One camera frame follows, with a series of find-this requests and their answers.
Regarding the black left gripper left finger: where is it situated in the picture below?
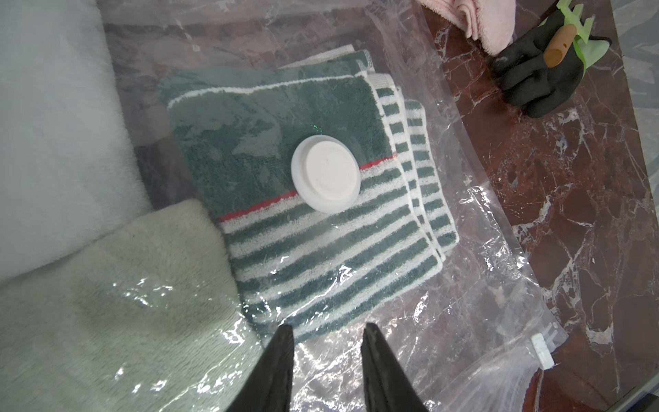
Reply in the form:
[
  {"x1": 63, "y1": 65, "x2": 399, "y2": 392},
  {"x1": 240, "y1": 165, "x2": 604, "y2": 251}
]
[{"x1": 227, "y1": 324, "x2": 294, "y2": 412}]

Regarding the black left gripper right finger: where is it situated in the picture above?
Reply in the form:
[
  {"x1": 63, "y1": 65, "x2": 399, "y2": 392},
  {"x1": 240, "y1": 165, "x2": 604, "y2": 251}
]
[{"x1": 361, "y1": 323, "x2": 428, "y2": 412}]

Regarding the light green towel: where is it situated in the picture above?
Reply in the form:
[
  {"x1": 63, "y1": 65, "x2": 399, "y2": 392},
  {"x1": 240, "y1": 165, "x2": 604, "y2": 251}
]
[{"x1": 1, "y1": 199, "x2": 262, "y2": 411}]

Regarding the green white striped towel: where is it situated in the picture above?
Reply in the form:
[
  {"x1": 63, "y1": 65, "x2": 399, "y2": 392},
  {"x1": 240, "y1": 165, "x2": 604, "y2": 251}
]
[{"x1": 158, "y1": 45, "x2": 459, "y2": 341}]

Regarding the clear plastic vacuum bag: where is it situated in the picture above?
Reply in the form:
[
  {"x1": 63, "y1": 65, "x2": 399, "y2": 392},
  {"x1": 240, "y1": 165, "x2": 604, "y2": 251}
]
[{"x1": 1, "y1": 1, "x2": 566, "y2": 411}]

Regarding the pink towel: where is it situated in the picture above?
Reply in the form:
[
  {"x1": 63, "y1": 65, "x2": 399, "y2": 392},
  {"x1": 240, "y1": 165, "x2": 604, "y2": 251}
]
[{"x1": 419, "y1": 0, "x2": 517, "y2": 56}]

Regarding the white bag zip slider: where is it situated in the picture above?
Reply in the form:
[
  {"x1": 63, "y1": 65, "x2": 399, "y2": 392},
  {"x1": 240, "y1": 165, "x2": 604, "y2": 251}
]
[{"x1": 530, "y1": 333, "x2": 555, "y2": 370}]

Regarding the white round bag valve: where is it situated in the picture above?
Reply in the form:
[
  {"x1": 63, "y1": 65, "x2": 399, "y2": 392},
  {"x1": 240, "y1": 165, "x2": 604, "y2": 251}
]
[{"x1": 291, "y1": 135, "x2": 361, "y2": 215}]

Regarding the green garden fork wooden handle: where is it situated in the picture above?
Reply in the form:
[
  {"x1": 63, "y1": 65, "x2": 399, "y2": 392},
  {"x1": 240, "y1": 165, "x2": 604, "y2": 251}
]
[{"x1": 543, "y1": 0, "x2": 611, "y2": 70}]

